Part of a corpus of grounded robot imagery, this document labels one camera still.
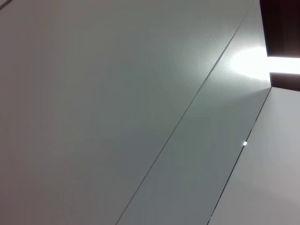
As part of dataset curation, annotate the bright ceiling light strip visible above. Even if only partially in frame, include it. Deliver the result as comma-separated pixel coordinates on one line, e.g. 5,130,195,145
229,46,300,80

